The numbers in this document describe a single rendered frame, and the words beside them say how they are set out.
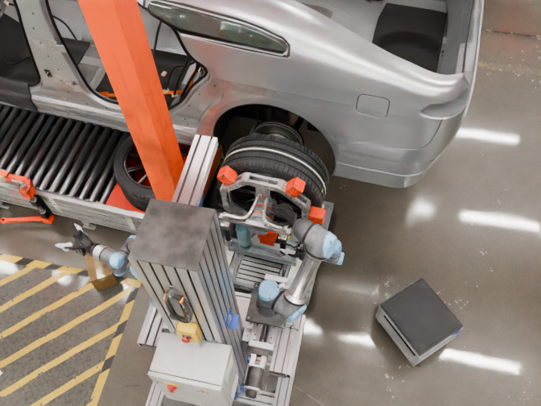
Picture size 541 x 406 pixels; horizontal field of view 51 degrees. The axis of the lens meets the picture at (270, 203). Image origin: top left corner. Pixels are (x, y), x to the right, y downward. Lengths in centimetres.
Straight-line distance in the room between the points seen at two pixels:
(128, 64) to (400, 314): 223
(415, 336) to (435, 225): 108
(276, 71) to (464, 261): 210
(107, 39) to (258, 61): 88
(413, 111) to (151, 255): 165
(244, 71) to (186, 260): 143
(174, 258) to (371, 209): 266
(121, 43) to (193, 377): 147
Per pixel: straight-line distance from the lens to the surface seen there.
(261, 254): 400
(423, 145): 326
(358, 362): 392
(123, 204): 425
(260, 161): 317
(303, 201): 325
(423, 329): 369
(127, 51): 248
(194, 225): 200
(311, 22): 295
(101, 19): 242
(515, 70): 560
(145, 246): 200
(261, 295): 292
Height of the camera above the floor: 375
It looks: 59 degrees down
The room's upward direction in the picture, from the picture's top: 4 degrees counter-clockwise
